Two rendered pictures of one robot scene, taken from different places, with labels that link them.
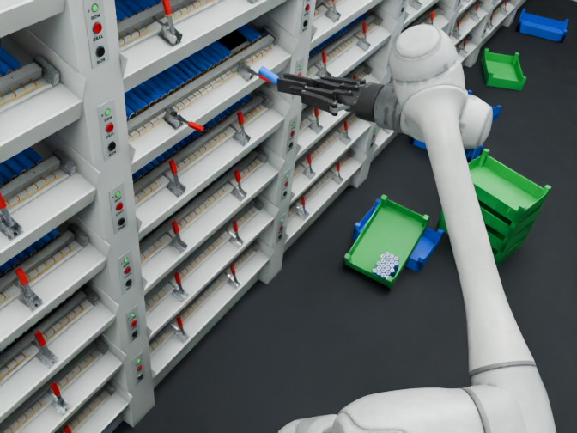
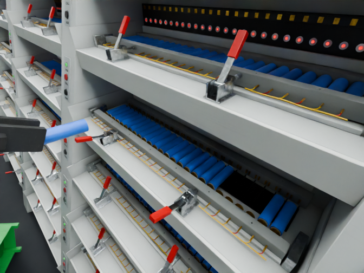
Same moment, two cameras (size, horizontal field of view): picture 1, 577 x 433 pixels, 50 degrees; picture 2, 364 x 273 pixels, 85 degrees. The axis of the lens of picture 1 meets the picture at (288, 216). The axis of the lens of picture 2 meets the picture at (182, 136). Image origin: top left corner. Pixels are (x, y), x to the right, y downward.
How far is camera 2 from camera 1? 149 cm
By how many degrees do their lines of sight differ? 82
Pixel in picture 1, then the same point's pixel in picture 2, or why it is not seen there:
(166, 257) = (91, 239)
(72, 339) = (57, 187)
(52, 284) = (56, 145)
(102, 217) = not seen: hidden behind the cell
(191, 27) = (135, 66)
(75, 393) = (56, 217)
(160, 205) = (90, 192)
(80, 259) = not seen: hidden behind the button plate
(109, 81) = (70, 43)
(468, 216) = not seen: outside the picture
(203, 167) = (124, 227)
